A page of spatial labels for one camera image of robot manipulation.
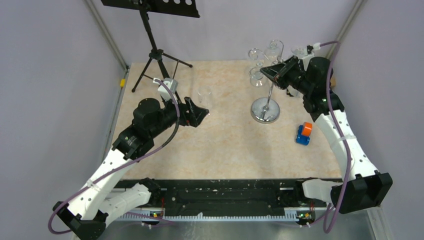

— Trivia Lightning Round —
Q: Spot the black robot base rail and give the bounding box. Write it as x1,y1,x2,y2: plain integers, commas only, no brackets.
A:
136,179,327,222

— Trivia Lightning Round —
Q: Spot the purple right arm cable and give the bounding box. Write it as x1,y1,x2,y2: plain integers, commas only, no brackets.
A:
319,40,354,235

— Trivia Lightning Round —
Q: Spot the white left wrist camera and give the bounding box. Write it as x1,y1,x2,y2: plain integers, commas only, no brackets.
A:
152,77,179,101

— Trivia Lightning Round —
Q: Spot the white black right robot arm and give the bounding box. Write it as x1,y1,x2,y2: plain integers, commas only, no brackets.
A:
260,56,393,214

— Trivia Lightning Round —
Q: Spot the plain clear wine glass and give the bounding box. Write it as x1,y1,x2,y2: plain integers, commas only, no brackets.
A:
247,62,266,88

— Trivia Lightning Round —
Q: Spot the left rear wine glass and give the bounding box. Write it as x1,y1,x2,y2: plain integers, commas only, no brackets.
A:
264,39,285,62

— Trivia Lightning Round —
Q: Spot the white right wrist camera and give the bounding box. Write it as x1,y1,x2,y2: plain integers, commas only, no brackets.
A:
306,42,321,55

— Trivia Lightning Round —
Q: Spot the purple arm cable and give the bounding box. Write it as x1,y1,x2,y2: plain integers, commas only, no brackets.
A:
319,40,354,235
47,79,181,235

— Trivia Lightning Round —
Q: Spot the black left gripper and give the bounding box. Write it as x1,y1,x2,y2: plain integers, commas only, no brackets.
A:
149,93,209,138

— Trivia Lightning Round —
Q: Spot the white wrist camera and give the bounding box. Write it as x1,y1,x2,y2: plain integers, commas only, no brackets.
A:
306,42,321,55
152,77,179,101

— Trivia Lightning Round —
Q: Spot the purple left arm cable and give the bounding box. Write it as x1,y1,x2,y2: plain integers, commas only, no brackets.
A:
47,79,181,235

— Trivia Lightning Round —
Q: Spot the yellow clamp left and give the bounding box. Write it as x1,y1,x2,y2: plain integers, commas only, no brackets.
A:
119,78,126,88

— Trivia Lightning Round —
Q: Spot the blue orange toy truck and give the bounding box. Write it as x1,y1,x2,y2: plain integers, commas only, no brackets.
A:
295,122,313,146

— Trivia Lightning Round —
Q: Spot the chrome wine glass rack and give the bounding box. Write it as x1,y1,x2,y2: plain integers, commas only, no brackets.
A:
247,44,280,124

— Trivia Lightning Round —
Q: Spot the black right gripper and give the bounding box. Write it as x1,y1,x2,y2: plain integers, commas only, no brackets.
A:
259,55,313,95

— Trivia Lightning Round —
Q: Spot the black music stand tripod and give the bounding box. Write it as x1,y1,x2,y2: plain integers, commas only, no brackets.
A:
102,0,200,93

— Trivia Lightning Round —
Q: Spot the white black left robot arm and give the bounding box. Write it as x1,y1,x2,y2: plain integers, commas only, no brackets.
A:
53,97,210,240

